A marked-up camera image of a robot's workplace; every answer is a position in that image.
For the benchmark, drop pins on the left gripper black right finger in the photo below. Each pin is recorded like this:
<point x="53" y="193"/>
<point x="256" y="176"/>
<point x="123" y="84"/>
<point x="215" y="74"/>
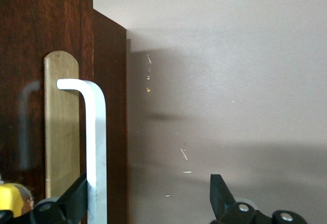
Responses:
<point x="230" y="213"/>

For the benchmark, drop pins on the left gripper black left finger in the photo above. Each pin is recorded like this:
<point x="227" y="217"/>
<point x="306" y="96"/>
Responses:
<point x="66" y="208"/>

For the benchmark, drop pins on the wooden drawer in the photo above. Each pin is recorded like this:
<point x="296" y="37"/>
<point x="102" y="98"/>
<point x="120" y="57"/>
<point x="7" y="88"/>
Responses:
<point x="20" y="43"/>

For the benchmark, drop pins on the dark brown wooden cabinet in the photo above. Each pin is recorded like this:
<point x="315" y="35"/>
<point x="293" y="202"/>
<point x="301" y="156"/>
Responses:
<point x="110" y="106"/>

